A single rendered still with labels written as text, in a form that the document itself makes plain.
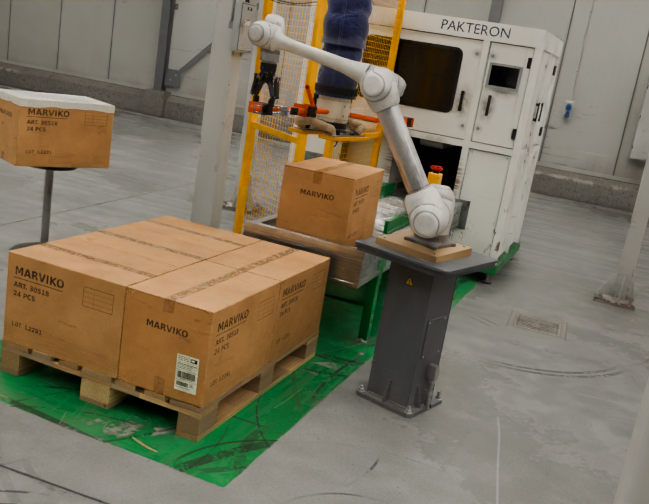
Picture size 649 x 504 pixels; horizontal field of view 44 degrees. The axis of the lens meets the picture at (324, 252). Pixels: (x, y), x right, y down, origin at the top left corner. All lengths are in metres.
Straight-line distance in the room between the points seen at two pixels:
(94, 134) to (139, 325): 2.19
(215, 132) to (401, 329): 2.09
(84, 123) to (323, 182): 1.69
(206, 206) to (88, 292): 2.06
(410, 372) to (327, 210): 1.01
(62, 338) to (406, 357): 1.52
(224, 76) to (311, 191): 1.25
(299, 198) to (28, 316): 1.52
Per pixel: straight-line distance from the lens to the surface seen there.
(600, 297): 6.68
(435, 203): 3.39
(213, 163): 5.21
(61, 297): 3.44
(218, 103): 5.18
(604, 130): 12.69
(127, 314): 3.26
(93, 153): 5.22
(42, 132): 5.06
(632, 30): 12.72
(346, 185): 4.14
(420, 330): 3.65
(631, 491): 0.70
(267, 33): 3.51
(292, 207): 4.26
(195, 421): 3.22
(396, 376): 3.77
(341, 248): 4.12
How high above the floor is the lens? 1.55
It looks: 14 degrees down
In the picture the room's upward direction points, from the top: 9 degrees clockwise
